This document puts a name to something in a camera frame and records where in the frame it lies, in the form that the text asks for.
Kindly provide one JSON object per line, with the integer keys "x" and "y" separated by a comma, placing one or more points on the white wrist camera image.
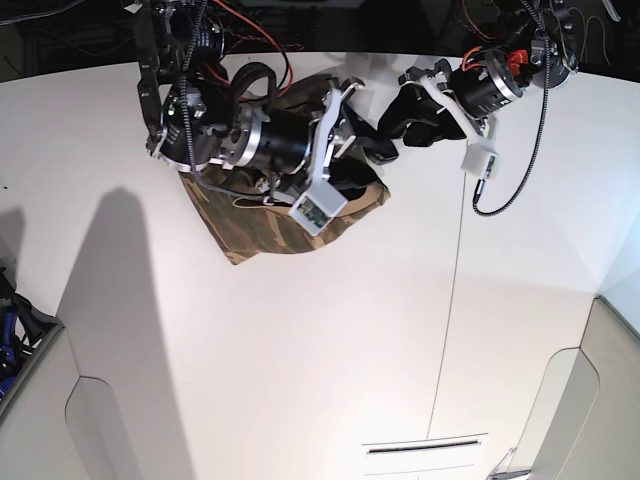
{"x": 317, "y": 206}
{"x": 479, "y": 160}

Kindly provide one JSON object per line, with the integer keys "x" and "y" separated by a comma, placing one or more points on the blue and black equipment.
{"x": 26, "y": 333}

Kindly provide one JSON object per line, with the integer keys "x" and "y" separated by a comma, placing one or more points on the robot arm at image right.
{"x": 533, "y": 44}

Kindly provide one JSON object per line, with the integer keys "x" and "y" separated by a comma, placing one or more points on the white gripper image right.
{"x": 452, "y": 107}

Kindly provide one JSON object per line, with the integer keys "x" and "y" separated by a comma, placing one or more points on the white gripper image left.
{"x": 335, "y": 130}

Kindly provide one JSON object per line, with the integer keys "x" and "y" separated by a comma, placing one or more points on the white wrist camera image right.
{"x": 479, "y": 160}

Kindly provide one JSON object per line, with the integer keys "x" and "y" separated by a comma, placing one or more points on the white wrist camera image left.
{"x": 317, "y": 206}

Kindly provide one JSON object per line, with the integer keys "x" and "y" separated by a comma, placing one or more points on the camouflage T-shirt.
{"x": 280, "y": 215}

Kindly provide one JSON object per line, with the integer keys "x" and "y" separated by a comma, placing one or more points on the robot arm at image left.
{"x": 182, "y": 43}

